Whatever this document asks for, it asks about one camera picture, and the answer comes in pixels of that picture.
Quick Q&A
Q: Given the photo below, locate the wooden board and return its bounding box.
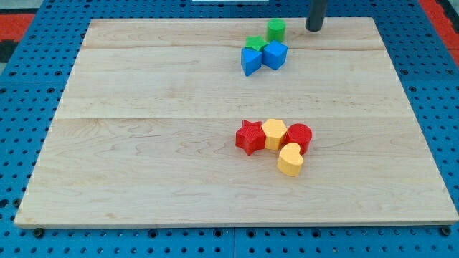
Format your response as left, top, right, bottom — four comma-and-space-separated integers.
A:
14, 17, 458, 229

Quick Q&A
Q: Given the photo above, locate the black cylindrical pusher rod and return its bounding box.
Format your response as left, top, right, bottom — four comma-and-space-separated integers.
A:
306, 0, 328, 32

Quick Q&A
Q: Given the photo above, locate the green cylinder block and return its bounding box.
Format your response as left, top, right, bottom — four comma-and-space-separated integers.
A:
266, 18, 286, 42

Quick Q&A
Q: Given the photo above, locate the yellow hexagon block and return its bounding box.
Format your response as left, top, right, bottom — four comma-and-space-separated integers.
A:
262, 118, 287, 150

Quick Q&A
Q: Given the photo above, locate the blue triangle block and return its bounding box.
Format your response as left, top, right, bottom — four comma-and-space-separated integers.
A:
241, 48, 262, 76

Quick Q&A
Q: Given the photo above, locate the red cylinder block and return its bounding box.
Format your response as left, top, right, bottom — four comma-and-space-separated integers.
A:
285, 123, 313, 155

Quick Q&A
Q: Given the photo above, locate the yellow heart block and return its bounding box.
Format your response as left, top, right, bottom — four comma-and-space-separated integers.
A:
276, 143, 304, 177

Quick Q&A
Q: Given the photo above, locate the green star block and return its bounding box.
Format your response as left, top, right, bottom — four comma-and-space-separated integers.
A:
245, 35, 269, 52

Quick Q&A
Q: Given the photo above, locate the blue cube block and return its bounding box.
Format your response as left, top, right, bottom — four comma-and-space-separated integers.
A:
262, 40, 288, 70

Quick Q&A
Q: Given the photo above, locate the red star block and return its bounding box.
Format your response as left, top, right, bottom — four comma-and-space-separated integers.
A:
235, 120, 266, 156

